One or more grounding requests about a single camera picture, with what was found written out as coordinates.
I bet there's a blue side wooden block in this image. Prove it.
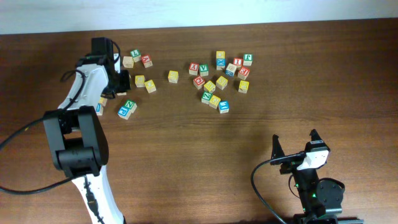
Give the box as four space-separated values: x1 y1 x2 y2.
225 63 237 77

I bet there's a blue lower right block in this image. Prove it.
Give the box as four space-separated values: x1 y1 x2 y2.
218 101 229 114

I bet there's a yellow block tilted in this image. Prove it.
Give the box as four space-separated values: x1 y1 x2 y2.
144 80 156 93

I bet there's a red A block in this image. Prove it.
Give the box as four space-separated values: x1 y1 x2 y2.
141 55 153 68

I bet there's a yellow S block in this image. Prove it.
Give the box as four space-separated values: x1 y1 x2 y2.
168 70 179 83

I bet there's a green Z block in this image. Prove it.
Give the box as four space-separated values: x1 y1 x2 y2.
201 92 213 105

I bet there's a yellow top block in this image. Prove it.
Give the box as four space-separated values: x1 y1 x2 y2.
216 50 226 59

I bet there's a yellow O block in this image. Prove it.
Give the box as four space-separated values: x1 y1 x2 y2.
98 97 108 107

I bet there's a red E block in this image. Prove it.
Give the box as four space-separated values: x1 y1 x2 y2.
238 67 250 80

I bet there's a plain wooden block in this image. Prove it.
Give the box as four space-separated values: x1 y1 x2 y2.
122 56 134 68

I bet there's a red Q block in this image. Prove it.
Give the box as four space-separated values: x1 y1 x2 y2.
193 76 205 90

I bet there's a green V block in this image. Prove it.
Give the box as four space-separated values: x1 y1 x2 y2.
199 64 209 77

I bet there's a yellow block left pair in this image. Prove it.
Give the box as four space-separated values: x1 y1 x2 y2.
134 75 146 88

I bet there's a green T block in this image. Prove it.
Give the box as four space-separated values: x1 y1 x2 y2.
130 49 142 63

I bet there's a blue X block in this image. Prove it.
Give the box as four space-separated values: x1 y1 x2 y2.
216 58 226 70

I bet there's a yellow U block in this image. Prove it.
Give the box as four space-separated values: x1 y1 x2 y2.
216 76 228 90

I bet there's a red Y block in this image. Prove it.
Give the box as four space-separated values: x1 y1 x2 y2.
188 62 199 75

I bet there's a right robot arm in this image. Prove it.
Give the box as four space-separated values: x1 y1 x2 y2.
271 129 364 223

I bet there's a blue P block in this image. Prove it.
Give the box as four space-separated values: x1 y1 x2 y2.
118 106 131 119

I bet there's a blue H block lower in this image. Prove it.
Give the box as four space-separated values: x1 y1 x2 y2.
96 103 103 116

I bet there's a green N block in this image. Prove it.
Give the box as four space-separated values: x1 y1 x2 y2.
124 100 137 113

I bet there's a red I block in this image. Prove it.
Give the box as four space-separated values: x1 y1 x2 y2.
233 58 243 69

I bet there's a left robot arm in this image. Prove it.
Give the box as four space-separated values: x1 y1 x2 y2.
44 54 126 223

